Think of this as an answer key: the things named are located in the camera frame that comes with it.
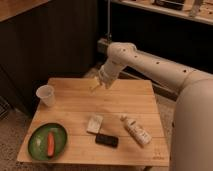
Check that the small wooden table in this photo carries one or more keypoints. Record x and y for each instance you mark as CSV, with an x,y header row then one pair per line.
x,y
77,101

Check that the dark wooden cabinet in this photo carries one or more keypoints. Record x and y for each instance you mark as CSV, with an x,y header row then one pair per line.
x,y
57,39

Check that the translucent plastic cup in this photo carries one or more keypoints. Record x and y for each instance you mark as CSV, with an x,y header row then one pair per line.
x,y
46,94

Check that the white plastic bottle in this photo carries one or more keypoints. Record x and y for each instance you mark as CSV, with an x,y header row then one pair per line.
x,y
139,134

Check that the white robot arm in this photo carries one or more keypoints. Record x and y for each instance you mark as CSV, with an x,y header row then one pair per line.
x,y
191,146

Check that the green plate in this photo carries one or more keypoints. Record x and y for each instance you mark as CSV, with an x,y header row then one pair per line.
x,y
37,144

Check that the vertical metal pole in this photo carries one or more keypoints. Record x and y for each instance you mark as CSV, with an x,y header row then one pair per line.
x,y
108,20

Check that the wooden shelf with clutter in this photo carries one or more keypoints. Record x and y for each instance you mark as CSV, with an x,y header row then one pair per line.
x,y
193,10

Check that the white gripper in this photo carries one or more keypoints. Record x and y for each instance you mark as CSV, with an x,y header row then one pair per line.
x,y
107,74

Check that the orange carrot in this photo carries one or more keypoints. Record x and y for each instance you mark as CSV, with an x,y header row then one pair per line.
x,y
50,144

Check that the black rectangular case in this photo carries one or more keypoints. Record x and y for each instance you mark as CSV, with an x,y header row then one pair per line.
x,y
111,141

